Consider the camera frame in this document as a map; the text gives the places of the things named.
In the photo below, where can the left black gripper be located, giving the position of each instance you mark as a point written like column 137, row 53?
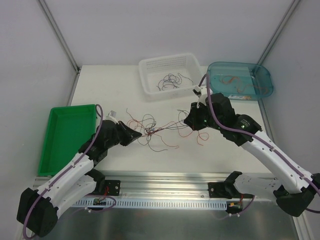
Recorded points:
column 121, row 134

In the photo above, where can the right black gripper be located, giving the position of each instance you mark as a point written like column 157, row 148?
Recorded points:
column 197, row 116

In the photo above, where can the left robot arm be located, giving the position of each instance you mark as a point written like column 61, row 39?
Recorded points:
column 40, row 209

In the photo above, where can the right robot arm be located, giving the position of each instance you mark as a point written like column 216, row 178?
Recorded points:
column 293, row 188

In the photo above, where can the white perforated basket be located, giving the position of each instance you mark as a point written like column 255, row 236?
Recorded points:
column 171, row 76

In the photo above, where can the teal transparent container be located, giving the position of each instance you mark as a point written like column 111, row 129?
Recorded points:
column 240, row 81

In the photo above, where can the green plastic tray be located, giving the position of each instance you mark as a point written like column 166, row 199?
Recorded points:
column 67, row 129

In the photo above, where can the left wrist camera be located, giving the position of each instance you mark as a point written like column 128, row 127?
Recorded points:
column 111, row 116

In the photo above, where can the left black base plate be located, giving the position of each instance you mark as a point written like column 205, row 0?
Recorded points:
column 112, row 187

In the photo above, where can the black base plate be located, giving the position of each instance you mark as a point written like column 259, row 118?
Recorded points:
column 112, row 187
column 226, row 191

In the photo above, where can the aluminium mounting rail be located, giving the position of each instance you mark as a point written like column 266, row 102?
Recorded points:
column 158, row 185

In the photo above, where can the white slotted cable duct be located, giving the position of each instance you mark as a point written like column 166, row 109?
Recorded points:
column 135, row 203

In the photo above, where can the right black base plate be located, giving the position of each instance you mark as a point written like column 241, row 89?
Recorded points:
column 226, row 191

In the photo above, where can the left aluminium frame post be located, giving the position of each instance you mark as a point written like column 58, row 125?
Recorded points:
column 58, row 34

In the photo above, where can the aluminium frame post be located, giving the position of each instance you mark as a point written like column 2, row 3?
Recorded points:
column 292, row 8
column 58, row 34

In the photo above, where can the right aluminium frame post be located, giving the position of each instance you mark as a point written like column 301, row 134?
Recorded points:
column 292, row 8

